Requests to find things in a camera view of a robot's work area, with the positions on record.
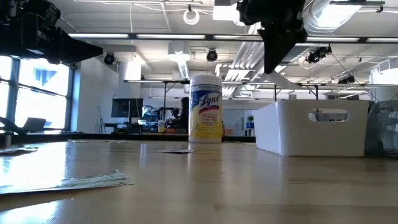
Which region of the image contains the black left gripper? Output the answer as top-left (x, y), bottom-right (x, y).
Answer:
top-left (0, 14), bottom-right (104, 65)

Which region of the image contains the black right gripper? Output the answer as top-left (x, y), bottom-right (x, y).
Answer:
top-left (236, 0), bottom-right (308, 75)

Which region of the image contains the blue white antiseptic wipe packet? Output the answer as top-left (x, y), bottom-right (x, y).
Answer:
top-left (157, 148), bottom-right (195, 154)

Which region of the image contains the black monitor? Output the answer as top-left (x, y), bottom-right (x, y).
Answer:
top-left (111, 98), bottom-right (144, 118)

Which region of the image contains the white plastic bin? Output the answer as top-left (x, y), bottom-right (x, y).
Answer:
top-left (253, 99), bottom-right (370, 157)

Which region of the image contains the grey laptop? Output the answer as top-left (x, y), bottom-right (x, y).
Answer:
top-left (23, 117), bottom-right (47, 133)

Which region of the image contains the Lysol disinfecting wipes canister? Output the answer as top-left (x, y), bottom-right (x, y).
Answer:
top-left (188, 73), bottom-right (223, 144)

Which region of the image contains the person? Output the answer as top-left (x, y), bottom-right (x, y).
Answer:
top-left (177, 96), bottom-right (190, 133)

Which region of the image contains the translucent grey plastic bin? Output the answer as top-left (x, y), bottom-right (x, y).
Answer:
top-left (365, 100), bottom-right (398, 157)

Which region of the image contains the black frame background table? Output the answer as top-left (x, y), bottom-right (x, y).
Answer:
top-left (124, 79), bottom-right (191, 134)
top-left (273, 83), bottom-right (320, 101)

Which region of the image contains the silver ventilation duct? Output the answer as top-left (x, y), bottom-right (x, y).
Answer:
top-left (276, 0), bottom-right (363, 65)

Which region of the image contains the white cable coil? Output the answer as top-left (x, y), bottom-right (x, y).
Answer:
top-left (182, 8), bottom-right (200, 26)

